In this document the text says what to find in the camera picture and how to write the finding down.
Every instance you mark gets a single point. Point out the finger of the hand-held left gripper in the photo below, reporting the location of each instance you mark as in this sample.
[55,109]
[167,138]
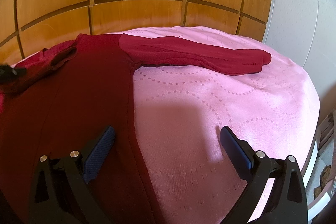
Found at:
[8,72]

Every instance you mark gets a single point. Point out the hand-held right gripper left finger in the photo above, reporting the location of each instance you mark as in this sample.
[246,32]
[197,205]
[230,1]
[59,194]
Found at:
[101,150]

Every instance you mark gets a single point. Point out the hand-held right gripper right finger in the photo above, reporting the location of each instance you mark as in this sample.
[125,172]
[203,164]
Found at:
[233,150]

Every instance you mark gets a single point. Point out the dark red long-sleeved shirt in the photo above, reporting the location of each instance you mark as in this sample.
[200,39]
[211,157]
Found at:
[86,95]

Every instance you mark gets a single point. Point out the pink patterned bedspread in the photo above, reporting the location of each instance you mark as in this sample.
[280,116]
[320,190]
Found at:
[197,108]

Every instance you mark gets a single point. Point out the dark bed frame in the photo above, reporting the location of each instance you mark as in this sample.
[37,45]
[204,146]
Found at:
[313,150]

